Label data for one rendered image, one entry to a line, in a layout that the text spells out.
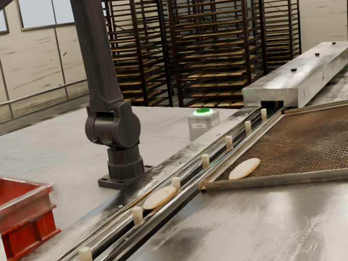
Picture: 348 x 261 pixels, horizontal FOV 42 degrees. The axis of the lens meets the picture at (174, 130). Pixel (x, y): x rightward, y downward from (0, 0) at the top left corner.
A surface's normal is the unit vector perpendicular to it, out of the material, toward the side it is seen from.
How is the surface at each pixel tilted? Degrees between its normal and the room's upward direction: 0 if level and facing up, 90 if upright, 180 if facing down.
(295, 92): 90
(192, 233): 10
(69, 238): 0
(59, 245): 0
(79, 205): 0
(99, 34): 90
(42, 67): 90
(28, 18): 90
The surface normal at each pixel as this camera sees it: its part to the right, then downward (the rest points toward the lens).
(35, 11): 0.87, 0.02
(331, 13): -0.47, 0.28
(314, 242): -0.27, -0.95
